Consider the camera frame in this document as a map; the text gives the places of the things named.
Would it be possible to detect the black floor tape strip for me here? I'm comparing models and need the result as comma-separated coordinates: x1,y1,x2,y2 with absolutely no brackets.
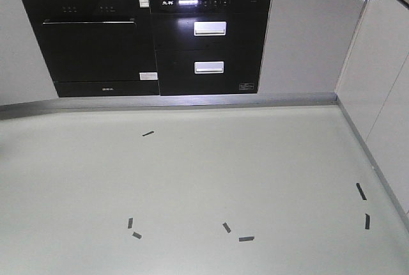
222,223,231,233
238,236,255,242
356,182,367,201
365,214,371,230

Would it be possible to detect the grey left cabinet door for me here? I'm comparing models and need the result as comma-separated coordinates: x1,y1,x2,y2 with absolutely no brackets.
1,0,58,106

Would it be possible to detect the black disinfection cabinet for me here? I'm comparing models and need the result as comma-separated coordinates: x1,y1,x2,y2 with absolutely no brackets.
150,0,271,96

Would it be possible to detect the grey side cabinet door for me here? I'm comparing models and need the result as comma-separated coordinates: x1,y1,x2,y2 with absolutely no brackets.
337,0,408,211

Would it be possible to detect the silver upper drawer handle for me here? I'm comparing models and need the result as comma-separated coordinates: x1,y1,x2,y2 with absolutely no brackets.
194,21,227,36

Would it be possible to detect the silver drawer handle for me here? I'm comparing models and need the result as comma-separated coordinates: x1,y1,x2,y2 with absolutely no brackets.
194,21,227,36
194,61,224,74

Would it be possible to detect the silver lower drawer handle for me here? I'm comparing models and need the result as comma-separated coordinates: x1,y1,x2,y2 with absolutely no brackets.
194,61,224,74

